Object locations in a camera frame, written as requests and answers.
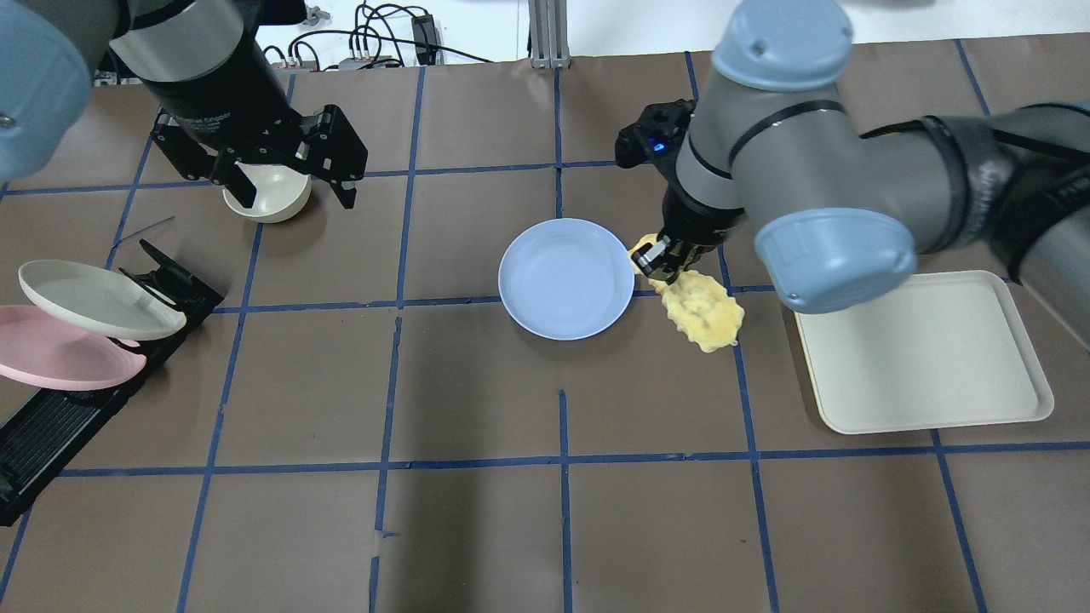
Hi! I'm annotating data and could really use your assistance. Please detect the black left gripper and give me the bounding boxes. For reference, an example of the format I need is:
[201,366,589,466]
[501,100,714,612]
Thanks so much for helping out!
[152,105,370,211]

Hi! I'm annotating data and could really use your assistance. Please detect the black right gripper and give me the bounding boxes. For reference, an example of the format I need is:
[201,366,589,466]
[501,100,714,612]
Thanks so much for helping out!
[632,192,732,284]

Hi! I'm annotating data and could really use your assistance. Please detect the yellow bread loaf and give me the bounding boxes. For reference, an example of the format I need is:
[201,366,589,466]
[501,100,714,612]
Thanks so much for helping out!
[647,269,746,353]

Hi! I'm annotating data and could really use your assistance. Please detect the blue plate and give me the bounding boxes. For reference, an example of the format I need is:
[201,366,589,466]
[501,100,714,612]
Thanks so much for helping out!
[497,218,637,341]

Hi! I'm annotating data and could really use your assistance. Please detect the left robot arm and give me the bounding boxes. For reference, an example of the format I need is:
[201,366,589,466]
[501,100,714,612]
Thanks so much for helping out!
[1,1,370,209]

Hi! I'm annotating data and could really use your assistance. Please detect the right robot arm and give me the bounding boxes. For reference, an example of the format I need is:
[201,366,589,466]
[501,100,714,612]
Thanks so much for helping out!
[614,1,1089,344]

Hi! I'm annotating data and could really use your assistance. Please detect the cream plate in rack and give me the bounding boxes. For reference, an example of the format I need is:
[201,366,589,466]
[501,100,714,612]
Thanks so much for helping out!
[17,260,186,341]

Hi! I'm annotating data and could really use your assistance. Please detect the pink plate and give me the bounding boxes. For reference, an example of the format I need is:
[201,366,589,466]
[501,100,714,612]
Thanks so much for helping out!
[1,304,146,392]

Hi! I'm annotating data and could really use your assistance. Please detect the cream bowl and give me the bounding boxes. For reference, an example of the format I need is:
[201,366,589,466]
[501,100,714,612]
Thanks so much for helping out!
[221,163,313,224]

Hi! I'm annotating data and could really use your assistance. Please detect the black power adapter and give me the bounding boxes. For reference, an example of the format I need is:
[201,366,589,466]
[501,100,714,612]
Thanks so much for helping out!
[411,12,439,55]

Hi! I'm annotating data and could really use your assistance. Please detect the cream rectangular tray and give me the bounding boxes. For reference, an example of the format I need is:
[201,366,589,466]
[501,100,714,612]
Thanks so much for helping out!
[795,269,1055,435]

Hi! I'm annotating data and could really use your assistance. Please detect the black dish rack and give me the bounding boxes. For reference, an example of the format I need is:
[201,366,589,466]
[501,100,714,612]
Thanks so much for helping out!
[1,240,223,526]

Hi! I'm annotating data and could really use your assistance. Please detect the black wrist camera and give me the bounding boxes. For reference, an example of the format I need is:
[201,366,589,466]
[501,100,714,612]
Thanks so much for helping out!
[614,100,697,169]

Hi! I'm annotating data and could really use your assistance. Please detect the aluminium frame post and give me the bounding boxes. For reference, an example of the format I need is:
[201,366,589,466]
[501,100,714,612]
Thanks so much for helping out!
[528,0,571,70]

